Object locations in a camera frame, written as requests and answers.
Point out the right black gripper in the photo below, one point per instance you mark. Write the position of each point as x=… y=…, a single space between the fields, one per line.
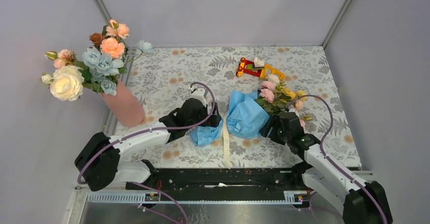
x=275 y=121

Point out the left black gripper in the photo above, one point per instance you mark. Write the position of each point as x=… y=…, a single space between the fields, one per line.
x=214 y=120

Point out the cream ribbon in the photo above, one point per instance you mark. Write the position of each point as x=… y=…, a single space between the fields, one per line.
x=226 y=146

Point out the blue paper bouquet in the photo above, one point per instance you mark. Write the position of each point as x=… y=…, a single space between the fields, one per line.
x=248 y=113

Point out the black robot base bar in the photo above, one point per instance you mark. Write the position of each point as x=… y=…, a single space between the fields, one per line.
x=189 y=179

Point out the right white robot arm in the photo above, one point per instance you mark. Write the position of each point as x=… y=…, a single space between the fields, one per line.
x=356 y=199

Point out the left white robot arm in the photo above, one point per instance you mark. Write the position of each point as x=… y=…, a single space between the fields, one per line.
x=104 y=160

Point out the pink ceramic vase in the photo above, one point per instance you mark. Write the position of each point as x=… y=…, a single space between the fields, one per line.
x=125 y=106

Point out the flowers in vase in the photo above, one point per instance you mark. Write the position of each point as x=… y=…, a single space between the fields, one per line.
x=98 y=70

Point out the floral patterned table mat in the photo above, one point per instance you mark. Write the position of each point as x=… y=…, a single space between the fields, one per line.
x=161 y=83

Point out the colourful toy block car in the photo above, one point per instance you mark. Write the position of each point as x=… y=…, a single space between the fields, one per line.
x=257 y=68

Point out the white slotted cable duct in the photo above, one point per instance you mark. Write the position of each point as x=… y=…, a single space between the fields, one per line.
x=209 y=196

